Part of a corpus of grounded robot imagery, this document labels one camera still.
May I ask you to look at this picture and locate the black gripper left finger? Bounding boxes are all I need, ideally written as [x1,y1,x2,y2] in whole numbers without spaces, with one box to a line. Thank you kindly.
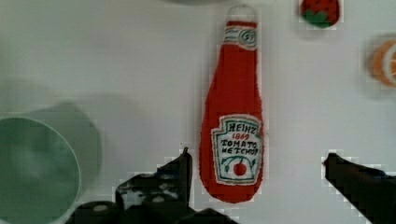
[65,148,238,224]

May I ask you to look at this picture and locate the small plush strawberry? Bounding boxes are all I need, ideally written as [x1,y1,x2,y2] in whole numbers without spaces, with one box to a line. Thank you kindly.
[300,0,341,29]

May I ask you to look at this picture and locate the red plush ketchup bottle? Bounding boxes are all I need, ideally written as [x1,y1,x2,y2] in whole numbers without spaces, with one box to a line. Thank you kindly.
[199,5,264,203]

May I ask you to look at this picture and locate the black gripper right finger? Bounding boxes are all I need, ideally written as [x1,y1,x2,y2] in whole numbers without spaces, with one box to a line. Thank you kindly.
[322,153,396,224]

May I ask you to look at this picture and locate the plush orange slice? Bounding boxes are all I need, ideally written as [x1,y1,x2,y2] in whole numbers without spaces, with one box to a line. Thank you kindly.
[371,39,396,88]

